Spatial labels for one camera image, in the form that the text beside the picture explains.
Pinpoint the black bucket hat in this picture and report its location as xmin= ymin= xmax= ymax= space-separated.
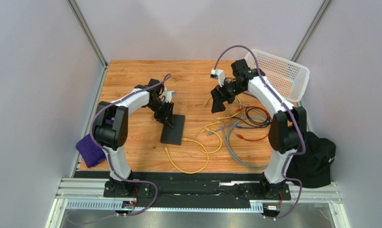
xmin=286 ymin=132 xmax=336 ymax=189

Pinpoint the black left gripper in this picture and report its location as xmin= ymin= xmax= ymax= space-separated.
xmin=145 ymin=99 xmax=174 ymax=127

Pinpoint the black ethernet cable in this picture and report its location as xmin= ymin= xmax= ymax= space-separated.
xmin=232 ymin=107 xmax=272 ymax=128

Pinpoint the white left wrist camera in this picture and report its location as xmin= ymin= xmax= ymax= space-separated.
xmin=161 ymin=91 xmax=176 ymax=103

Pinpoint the black network switch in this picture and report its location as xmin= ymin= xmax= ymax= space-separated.
xmin=160 ymin=114 xmax=185 ymax=145

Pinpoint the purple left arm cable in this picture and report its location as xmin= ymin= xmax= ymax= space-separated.
xmin=66 ymin=73 xmax=172 ymax=219

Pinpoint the red ethernet cable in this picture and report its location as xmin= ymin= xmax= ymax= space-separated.
xmin=234 ymin=105 xmax=273 ymax=142

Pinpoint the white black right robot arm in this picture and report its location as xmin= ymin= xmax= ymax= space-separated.
xmin=210 ymin=59 xmax=306 ymax=188

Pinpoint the purple cloth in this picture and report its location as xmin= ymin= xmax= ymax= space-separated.
xmin=76 ymin=133 xmax=107 ymax=168

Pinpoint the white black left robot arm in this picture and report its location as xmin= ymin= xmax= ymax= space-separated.
xmin=90 ymin=79 xmax=176 ymax=182

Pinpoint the aluminium frame rail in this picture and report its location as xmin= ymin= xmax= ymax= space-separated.
xmin=46 ymin=172 xmax=350 ymax=228

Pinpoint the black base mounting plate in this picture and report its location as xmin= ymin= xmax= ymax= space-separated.
xmin=74 ymin=171 xmax=291 ymax=209

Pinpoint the white perforated plastic basket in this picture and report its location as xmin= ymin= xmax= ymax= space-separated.
xmin=252 ymin=49 xmax=310 ymax=104

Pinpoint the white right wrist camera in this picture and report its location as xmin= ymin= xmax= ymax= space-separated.
xmin=210 ymin=69 xmax=226 ymax=87

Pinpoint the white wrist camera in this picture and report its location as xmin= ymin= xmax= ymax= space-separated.
xmin=161 ymin=91 xmax=176 ymax=103
xmin=210 ymin=69 xmax=226 ymax=87

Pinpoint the grey ethernet cable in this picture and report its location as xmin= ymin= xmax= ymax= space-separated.
xmin=206 ymin=101 xmax=271 ymax=170

